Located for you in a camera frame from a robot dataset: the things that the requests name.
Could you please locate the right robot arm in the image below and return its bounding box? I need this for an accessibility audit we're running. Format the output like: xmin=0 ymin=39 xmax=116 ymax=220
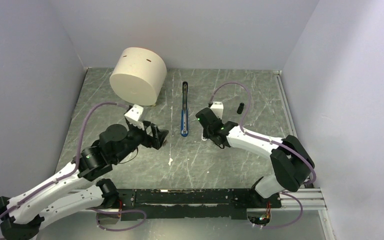
xmin=195 ymin=107 xmax=315 ymax=207

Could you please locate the small black cylinder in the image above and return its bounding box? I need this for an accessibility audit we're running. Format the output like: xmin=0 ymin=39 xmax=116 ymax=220
xmin=236 ymin=102 xmax=245 ymax=115

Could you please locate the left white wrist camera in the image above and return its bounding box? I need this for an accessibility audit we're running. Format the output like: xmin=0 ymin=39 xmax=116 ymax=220
xmin=124 ymin=104 xmax=145 ymax=130

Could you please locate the light blue small case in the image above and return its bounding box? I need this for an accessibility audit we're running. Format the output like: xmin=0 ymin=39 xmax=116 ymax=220
xmin=201 ymin=130 xmax=208 ymax=141

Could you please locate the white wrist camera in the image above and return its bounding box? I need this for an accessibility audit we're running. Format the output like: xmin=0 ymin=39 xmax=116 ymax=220
xmin=124 ymin=104 xmax=145 ymax=130
xmin=209 ymin=101 xmax=224 ymax=119

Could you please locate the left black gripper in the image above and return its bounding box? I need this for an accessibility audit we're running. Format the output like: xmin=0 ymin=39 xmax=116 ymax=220
xmin=113 ymin=119 xmax=169 ymax=163

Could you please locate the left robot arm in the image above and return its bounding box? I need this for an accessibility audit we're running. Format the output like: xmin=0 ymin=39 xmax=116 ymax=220
xmin=0 ymin=120 xmax=169 ymax=240

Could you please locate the cream cylindrical container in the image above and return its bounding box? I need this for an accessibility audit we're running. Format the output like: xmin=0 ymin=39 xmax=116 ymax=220
xmin=109 ymin=47 xmax=167 ymax=106

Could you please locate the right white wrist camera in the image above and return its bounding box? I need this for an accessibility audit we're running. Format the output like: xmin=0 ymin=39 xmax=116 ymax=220
xmin=209 ymin=101 xmax=224 ymax=119

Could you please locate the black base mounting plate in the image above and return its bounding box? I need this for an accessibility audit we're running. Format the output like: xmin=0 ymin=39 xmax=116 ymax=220
xmin=112 ymin=188 xmax=282 ymax=221

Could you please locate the blue stapler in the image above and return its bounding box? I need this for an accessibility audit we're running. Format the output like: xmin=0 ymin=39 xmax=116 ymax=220
xmin=180 ymin=81 xmax=189 ymax=137

